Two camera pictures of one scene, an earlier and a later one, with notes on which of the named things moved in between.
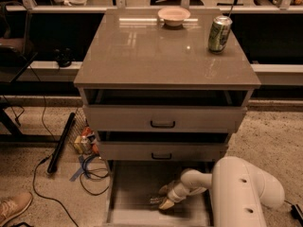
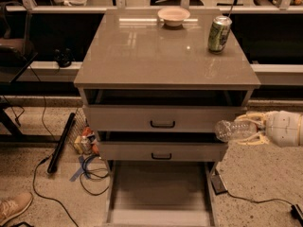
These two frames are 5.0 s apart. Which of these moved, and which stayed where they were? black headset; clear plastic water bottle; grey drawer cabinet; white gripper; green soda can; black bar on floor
Moved: white gripper; clear plastic water bottle
Stayed: green soda can; grey drawer cabinet; black headset; black bar on floor
